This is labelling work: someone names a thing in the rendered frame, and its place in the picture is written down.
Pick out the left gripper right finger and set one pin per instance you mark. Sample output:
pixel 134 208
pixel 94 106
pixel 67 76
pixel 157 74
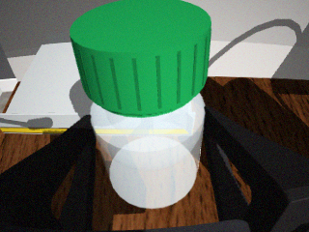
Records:
pixel 278 177

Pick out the clear bottle with green cap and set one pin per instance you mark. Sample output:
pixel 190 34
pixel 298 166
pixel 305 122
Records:
pixel 143 64

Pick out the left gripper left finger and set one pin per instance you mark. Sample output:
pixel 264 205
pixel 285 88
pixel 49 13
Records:
pixel 27 188

